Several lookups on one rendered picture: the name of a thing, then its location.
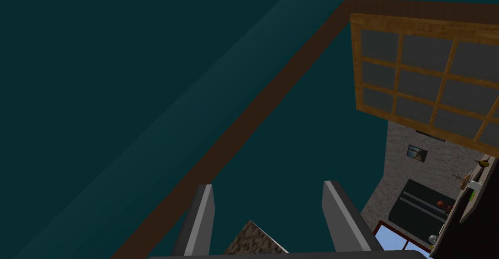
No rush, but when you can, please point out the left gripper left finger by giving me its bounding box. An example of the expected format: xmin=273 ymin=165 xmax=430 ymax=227
xmin=172 ymin=184 xmax=216 ymax=257

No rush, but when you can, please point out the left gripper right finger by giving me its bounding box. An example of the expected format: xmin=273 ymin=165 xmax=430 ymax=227
xmin=322 ymin=180 xmax=385 ymax=253

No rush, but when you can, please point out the red framed window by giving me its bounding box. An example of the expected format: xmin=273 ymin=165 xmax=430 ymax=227
xmin=372 ymin=219 xmax=439 ymax=258

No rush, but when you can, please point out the dark shelf cabinet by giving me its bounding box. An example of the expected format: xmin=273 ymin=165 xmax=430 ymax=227
xmin=387 ymin=179 xmax=457 ymax=243

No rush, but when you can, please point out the wooden framed window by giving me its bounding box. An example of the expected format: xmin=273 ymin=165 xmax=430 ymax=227
xmin=349 ymin=13 xmax=499 ymax=158

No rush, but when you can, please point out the small framed wall picture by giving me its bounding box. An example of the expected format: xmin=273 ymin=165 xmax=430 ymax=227
xmin=406 ymin=144 xmax=429 ymax=163

